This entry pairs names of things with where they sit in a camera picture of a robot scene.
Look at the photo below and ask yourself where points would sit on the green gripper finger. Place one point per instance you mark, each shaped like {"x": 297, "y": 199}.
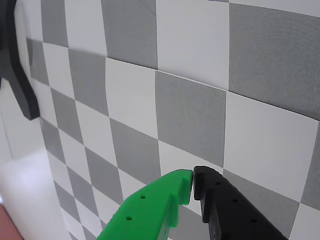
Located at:
{"x": 147, "y": 212}

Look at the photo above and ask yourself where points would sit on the grey white checkerboard mat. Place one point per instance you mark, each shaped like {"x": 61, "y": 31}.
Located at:
{"x": 190, "y": 112}

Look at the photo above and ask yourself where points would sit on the beige round plate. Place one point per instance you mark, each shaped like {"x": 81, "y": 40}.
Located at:
{"x": 6, "y": 225}

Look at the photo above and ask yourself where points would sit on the dark grey angular bracket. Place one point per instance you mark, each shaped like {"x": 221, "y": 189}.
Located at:
{"x": 23, "y": 95}

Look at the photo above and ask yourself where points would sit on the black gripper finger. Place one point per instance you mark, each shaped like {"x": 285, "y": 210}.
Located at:
{"x": 230, "y": 212}

